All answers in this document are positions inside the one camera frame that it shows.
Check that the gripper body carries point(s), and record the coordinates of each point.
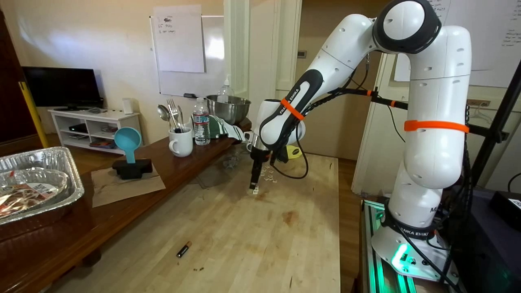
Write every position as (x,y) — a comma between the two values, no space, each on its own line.
(259,155)

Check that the small white block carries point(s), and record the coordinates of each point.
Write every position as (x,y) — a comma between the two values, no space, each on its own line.
(254,190)

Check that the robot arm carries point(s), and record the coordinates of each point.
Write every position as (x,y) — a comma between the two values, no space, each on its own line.
(435,122)

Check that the heap of small white blocks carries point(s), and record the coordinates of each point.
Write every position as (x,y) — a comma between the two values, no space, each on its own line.
(268,173)

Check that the yellow object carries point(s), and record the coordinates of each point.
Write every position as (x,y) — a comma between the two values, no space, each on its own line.
(294,151)

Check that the green and white cloth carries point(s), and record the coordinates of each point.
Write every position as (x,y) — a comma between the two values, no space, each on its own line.
(223,128)

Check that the metal mixing bowl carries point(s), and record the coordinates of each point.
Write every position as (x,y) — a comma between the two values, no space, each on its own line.
(228,109)

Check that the clear water bottle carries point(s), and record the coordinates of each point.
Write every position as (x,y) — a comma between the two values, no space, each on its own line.
(201,122)

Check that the white mug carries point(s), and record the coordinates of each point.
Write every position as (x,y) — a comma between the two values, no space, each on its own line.
(182,142)

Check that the whiteboard eraser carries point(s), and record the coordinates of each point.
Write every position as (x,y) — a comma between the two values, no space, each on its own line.
(189,95)

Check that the bundle of metal cutlery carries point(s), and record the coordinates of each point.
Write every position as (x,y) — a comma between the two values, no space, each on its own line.
(173,114)

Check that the whiteboard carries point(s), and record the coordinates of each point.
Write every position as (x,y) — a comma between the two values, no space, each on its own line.
(211,61)

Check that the black and copper battery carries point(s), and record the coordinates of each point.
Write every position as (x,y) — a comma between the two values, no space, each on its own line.
(184,249)

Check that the black block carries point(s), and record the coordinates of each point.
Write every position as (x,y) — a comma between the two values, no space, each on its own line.
(132,169)

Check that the teal measuring scoop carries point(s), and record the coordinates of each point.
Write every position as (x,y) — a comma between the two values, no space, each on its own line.
(127,140)

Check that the small white speaker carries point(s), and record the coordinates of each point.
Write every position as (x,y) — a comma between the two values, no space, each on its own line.
(128,106)

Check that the large white paper sheet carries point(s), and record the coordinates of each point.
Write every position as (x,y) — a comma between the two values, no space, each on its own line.
(179,38)

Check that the brown paper sheet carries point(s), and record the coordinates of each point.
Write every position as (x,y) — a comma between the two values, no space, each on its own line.
(122,189)

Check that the white shelf unit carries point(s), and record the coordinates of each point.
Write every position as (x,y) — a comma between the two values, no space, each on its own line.
(95,122)

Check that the dark wooden bench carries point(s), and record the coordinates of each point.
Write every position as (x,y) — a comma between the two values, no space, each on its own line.
(101,219)

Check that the large foil tray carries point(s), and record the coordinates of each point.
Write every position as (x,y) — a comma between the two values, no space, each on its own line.
(61,162)

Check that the black television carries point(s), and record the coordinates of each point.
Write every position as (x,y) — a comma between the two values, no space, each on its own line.
(61,86)

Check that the yellow pole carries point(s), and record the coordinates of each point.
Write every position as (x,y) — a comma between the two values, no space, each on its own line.
(34,116)

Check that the foil container with printed lid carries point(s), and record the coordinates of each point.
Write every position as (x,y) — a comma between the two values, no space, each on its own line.
(28,191)

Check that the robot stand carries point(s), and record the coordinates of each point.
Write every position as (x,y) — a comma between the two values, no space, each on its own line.
(480,252)

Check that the black stand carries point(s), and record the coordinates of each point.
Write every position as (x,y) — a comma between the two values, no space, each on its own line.
(498,122)

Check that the black box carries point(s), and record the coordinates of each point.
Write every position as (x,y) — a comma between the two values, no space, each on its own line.
(506,203)

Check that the wall switch plate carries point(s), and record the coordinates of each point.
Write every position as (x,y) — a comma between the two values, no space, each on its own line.
(301,54)

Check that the wall socket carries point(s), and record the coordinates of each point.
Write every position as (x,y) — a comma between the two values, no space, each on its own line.
(478,102)

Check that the written paper sheet on wall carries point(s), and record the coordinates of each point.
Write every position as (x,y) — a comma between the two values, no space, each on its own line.
(494,36)

